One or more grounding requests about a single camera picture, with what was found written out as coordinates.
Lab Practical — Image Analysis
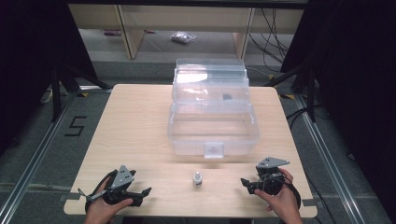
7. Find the black floor cable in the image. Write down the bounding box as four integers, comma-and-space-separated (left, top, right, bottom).
285, 104, 314, 130

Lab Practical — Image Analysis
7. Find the bundle of black cables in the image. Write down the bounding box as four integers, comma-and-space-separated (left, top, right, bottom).
247, 8, 291, 64

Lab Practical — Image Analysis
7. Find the clear plastic bag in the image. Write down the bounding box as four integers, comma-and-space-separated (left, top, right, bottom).
170, 31, 198, 45

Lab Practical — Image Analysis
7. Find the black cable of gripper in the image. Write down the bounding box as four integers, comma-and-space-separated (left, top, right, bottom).
77, 170, 119, 216
261, 173, 303, 210

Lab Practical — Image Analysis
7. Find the clear plastic storage box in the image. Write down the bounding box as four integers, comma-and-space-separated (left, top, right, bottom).
166, 58, 262, 160

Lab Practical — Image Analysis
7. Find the metal floor rail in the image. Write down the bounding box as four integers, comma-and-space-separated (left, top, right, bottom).
293, 93, 363, 224
0, 91, 78, 224

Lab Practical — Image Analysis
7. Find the dark curtain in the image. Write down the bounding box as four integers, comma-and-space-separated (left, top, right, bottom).
279, 0, 396, 216
0, 0, 97, 157

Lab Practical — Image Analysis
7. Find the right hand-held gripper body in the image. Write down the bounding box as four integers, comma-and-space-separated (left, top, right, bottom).
248, 156, 290, 197

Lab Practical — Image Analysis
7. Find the person's left hand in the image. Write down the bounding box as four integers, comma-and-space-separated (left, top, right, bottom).
83, 176, 134, 220

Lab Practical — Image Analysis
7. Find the black metal stand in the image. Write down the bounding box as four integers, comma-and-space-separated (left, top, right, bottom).
263, 60, 318, 123
50, 60, 112, 123

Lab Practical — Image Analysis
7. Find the light wooden shelf unit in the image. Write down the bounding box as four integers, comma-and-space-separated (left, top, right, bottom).
67, 4, 304, 61

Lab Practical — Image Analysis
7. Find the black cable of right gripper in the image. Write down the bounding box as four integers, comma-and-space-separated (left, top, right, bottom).
261, 173, 303, 210

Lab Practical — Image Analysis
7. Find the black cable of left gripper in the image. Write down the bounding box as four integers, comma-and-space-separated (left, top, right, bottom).
77, 170, 119, 216

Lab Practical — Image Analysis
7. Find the small white bottle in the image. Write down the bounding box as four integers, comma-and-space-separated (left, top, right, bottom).
191, 171, 204, 189

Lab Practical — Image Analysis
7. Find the person's right hand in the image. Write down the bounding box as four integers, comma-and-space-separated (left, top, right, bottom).
254, 167, 304, 218

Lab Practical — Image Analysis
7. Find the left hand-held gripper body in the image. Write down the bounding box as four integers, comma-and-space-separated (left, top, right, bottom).
104, 164, 145, 208

